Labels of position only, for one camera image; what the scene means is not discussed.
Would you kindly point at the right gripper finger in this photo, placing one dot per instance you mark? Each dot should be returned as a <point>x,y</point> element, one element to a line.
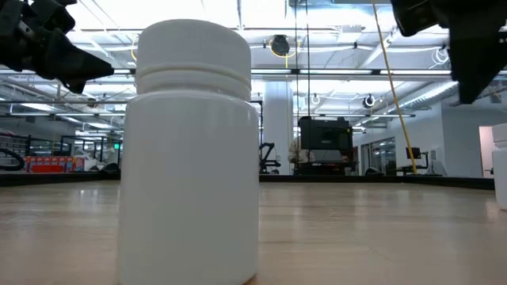
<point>479,59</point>

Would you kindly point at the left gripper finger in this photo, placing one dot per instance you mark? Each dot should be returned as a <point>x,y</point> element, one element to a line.
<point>67,61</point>

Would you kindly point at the white pill bottle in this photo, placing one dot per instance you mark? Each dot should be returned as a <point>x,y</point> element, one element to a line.
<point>188,178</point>
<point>501,170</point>

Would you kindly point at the red printed box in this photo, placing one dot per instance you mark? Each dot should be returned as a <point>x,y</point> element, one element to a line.
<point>53,164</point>

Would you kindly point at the small black desk monitor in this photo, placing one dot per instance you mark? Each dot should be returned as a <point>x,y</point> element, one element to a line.
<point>414,152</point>

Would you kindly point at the black monitor on stand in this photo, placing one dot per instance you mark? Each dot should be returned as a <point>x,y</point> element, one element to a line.
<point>325,134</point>

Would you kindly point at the person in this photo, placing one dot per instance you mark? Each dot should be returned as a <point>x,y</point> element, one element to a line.
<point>297,152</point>

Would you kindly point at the black floor stand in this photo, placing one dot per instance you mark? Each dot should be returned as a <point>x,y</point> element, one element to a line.
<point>271,162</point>

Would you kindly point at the black aluminium table frame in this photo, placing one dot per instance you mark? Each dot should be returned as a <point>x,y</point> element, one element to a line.
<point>356,179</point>

